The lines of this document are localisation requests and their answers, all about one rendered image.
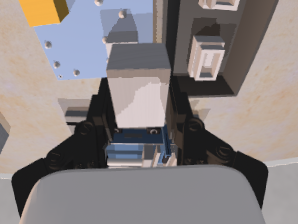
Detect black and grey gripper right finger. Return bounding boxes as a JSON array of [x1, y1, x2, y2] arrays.
[[165, 76, 268, 211]]

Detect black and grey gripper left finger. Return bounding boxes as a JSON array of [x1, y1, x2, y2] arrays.
[[11, 77, 116, 219]]

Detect orange-yellow rectangular block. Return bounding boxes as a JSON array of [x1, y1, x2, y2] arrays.
[[19, 0, 69, 27]]

